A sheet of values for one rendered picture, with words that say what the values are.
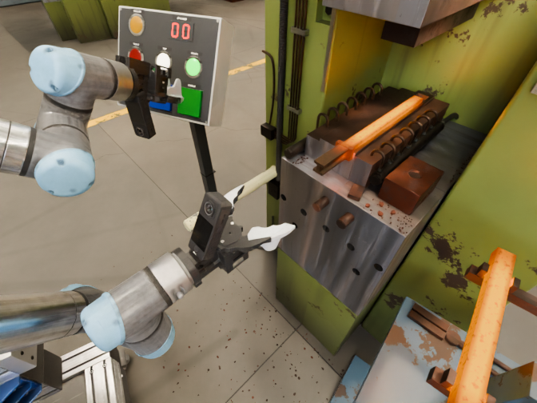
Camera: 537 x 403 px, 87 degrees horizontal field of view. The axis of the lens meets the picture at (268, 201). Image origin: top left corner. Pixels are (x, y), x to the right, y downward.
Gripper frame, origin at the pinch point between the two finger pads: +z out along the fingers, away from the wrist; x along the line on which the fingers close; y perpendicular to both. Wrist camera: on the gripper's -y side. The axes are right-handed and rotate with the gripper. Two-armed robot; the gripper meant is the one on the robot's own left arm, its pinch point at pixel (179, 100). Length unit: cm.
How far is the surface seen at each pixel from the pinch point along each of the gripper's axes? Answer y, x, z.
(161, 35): 16.2, 11.2, 5.3
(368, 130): 2, -51, 9
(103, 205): -80, 102, 68
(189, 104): -0.6, -0.4, 4.6
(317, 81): 12.3, -33.1, 18.2
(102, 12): 83, 343, 286
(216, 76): 8.2, -7.0, 6.0
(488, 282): -17, -75, -19
